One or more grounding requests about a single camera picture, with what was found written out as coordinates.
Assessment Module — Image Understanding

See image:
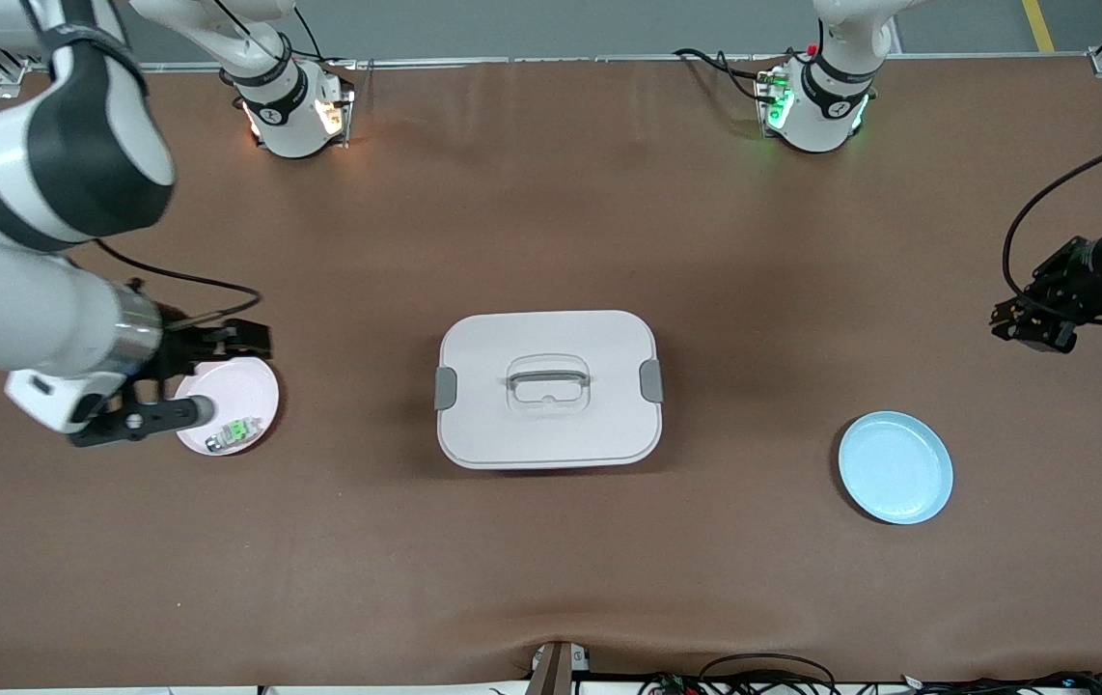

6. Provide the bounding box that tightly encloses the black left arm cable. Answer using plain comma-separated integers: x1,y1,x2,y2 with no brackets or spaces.
1002,124,1102,331

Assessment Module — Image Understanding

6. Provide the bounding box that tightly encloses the black base cable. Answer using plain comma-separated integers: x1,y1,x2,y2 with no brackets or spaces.
673,46,774,105

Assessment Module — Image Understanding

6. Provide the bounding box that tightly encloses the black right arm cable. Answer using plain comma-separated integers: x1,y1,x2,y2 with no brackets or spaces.
93,239,262,329

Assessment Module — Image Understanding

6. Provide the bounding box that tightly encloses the black cable loop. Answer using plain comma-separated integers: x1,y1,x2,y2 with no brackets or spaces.
699,653,839,695

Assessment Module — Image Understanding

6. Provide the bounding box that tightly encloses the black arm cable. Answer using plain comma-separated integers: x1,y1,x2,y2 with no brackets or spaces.
1002,124,1102,331
93,239,262,329

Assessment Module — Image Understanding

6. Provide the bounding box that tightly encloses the brown camera mount bracket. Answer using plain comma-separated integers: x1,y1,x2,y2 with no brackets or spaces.
527,640,592,695

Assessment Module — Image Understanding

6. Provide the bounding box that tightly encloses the green push button switch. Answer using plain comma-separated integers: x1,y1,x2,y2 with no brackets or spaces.
206,417,263,453

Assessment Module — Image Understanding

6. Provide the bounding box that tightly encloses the white lidded box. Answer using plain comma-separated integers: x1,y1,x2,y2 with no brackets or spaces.
434,310,665,471

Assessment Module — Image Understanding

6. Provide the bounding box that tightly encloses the metal table edge rail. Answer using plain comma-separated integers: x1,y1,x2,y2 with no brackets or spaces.
25,53,1092,73

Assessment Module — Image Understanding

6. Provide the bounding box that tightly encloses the black cable bundle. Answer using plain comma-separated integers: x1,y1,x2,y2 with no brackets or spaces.
638,669,1102,695

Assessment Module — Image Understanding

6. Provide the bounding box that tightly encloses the light blue round plate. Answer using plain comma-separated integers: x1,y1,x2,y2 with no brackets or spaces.
838,411,954,526

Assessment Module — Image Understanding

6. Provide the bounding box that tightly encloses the pink round plate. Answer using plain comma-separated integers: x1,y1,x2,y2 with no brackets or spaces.
175,357,281,457

